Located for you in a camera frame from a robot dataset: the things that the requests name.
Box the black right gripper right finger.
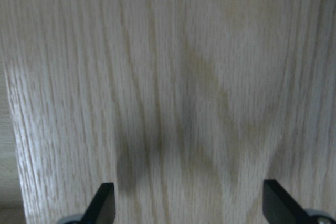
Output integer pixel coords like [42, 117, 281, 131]
[262, 179, 318, 224]

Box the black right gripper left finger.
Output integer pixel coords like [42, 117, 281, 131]
[79, 183, 116, 224]

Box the light wood cabinet top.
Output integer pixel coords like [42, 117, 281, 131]
[1, 0, 335, 223]

